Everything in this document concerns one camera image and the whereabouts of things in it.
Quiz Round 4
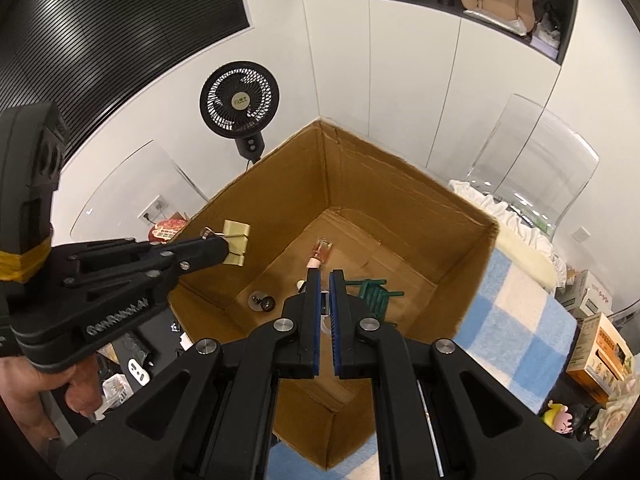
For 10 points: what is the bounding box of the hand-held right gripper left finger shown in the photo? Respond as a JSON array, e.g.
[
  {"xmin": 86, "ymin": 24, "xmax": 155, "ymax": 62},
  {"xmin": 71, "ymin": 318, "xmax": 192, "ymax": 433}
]
[{"xmin": 56, "ymin": 268, "xmax": 322, "ymax": 480}]

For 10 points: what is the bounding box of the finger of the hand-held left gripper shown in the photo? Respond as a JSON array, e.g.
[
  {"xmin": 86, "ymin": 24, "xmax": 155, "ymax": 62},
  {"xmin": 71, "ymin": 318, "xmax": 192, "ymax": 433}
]
[
  {"xmin": 61, "ymin": 252, "xmax": 234, "ymax": 294},
  {"xmin": 66, "ymin": 235, "xmax": 237, "ymax": 269}
]

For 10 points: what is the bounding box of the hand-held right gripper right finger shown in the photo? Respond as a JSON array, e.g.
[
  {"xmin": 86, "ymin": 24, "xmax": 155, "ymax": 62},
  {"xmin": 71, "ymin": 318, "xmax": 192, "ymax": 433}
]
[{"xmin": 329, "ymin": 270, "xmax": 586, "ymax": 480}]

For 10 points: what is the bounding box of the gold binder clip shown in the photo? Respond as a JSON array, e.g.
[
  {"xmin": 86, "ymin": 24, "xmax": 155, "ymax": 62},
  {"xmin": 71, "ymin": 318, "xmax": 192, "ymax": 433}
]
[{"xmin": 202, "ymin": 219, "xmax": 252, "ymax": 267}]

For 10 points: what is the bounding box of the brown cardboard box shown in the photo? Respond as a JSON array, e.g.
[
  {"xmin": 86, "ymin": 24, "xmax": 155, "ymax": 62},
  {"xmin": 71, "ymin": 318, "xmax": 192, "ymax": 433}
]
[{"xmin": 169, "ymin": 119, "xmax": 501, "ymax": 471}]

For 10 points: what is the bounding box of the person's left hand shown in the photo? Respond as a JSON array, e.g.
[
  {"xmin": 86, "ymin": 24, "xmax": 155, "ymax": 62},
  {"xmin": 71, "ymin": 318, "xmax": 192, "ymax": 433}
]
[{"xmin": 0, "ymin": 352, "xmax": 104, "ymax": 442}]

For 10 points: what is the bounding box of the red round food box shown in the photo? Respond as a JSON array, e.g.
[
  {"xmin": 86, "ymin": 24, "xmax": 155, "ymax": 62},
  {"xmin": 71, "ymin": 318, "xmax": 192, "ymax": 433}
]
[{"xmin": 147, "ymin": 215, "xmax": 188, "ymax": 245}]

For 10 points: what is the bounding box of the green miniature chair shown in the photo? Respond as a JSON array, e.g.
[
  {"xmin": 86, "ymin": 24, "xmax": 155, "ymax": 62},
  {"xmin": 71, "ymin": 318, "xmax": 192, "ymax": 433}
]
[{"xmin": 345, "ymin": 276, "xmax": 405, "ymax": 322}]

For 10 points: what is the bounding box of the small black round object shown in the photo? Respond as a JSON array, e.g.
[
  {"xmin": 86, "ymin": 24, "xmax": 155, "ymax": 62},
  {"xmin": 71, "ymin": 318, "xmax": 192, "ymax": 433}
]
[{"xmin": 248, "ymin": 291, "xmax": 276, "ymax": 313}]

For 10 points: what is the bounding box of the clear acrylic chair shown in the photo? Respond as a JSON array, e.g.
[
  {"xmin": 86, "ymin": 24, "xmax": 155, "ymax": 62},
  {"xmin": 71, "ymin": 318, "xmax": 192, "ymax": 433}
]
[
  {"xmin": 462, "ymin": 92, "xmax": 547, "ymax": 202},
  {"xmin": 70, "ymin": 140, "xmax": 208, "ymax": 241},
  {"xmin": 495, "ymin": 107, "xmax": 601, "ymax": 238}
]

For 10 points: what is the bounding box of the black packet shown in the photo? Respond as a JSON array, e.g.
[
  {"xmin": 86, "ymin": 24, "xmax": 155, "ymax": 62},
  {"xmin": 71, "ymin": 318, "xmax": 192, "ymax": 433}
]
[{"xmin": 97, "ymin": 332, "xmax": 151, "ymax": 366}]

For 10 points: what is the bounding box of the white power adapter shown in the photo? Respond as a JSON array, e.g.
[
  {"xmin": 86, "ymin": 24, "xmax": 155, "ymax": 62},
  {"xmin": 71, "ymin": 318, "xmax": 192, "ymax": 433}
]
[{"xmin": 127, "ymin": 357, "xmax": 151, "ymax": 386}]

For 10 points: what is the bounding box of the white wrapped packet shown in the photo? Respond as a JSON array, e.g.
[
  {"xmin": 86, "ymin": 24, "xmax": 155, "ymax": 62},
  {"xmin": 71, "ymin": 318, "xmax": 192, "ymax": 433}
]
[{"xmin": 102, "ymin": 375, "xmax": 132, "ymax": 421}]

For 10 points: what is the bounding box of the black slatted panel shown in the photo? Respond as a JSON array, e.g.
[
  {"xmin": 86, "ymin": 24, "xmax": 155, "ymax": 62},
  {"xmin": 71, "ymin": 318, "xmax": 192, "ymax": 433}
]
[{"xmin": 0, "ymin": 0, "xmax": 251, "ymax": 161}]

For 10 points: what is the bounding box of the blue white checkered blanket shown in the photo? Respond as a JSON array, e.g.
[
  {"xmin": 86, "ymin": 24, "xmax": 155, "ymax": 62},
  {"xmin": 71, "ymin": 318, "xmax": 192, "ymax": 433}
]
[{"xmin": 265, "ymin": 247, "xmax": 581, "ymax": 480}]

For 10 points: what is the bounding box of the black desk fan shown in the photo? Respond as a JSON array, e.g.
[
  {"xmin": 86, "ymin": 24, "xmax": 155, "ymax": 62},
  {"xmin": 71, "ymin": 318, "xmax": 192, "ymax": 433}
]
[{"xmin": 199, "ymin": 61, "xmax": 280, "ymax": 163}]

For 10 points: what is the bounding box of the cream fleece blanket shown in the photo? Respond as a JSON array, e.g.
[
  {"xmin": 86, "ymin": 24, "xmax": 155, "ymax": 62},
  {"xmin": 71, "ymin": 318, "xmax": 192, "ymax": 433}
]
[{"xmin": 492, "ymin": 224, "xmax": 557, "ymax": 292}]

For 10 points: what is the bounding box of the white ruffled cloth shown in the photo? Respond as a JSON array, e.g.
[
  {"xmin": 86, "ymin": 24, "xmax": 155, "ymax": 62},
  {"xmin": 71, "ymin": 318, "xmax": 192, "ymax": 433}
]
[{"xmin": 447, "ymin": 179, "xmax": 568, "ymax": 281}]

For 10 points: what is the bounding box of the white printed carton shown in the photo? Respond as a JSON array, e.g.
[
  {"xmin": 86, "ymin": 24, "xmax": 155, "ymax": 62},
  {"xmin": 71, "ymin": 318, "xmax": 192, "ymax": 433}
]
[{"xmin": 556, "ymin": 269, "xmax": 603, "ymax": 322}]

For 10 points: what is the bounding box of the orange white carton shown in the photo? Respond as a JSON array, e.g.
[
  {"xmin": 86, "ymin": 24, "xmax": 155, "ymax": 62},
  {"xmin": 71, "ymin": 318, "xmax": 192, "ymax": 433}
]
[{"xmin": 566, "ymin": 312, "xmax": 633, "ymax": 391}]

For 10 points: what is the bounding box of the white ruffled ornament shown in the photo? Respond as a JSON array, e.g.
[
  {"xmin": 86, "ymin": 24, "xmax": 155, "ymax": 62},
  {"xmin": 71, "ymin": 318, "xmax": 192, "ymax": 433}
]
[{"xmin": 590, "ymin": 374, "xmax": 638, "ymax": 448}]

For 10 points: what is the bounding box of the white wall socket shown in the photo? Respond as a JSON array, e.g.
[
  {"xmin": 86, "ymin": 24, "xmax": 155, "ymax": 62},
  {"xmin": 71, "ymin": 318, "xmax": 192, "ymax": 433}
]
[{"xmin": 139, "ymin": 195, "xmax": 173, "ymax": 223}]

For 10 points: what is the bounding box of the dark wall niche shelf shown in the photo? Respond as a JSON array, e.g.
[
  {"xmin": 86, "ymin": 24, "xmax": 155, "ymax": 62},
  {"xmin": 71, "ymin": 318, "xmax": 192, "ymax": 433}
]
[{"xmin": 300, "ymin": 0, "xmax": 583, "ymax": 66}]

